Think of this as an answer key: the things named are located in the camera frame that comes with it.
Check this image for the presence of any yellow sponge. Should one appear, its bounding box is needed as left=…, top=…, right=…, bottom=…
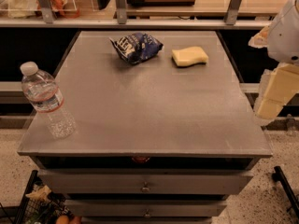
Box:
left=172, top=47, right=208, bottom=67

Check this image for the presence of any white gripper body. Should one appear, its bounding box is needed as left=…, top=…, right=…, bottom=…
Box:
left=267, top=0, right=299, bottom=65

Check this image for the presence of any grey metal shelf rail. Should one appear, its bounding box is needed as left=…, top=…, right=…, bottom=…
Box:
left=0, top=18, right=271, bottom=30

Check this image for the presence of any grey drawer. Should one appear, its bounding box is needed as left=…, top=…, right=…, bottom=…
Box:
left=66, top=200, right=226, bottom=217
left=39, top=170, right=252, bottom=195

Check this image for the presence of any clear plastic bin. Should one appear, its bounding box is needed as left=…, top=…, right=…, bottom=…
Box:
left=0, top=0, right=79, bottom=19

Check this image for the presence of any lower grey drawer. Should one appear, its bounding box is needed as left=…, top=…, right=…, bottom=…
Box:
left=66, top=200, right=226, bottom=217

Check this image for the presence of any grey drawer cabinet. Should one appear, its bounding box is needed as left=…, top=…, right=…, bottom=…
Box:
left=19, top=31, right=272, bottom=224

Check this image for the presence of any upper grey drawer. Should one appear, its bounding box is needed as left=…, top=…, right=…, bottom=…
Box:
left=39, top=170, right=252, bottom=195

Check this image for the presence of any blue chip bag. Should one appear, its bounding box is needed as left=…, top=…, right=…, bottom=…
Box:
left=110, top=33, right=164, bottom=65

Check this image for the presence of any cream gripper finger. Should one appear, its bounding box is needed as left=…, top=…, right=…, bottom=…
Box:
left=254, top=63, right=299, bottom=119
left=248, top=26, right=269, bottom=49

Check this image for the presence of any clear plastic water bottle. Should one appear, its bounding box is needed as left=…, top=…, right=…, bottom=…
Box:
left=20, top=62, right=76, bottom=138

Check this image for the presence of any black metal floor frame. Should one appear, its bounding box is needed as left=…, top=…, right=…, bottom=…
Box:
left=272, top=166, right=299, bottom=218

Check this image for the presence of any black wire basket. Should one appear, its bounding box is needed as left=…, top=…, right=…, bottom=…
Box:
left=13, top=170, right=82, bottom=224

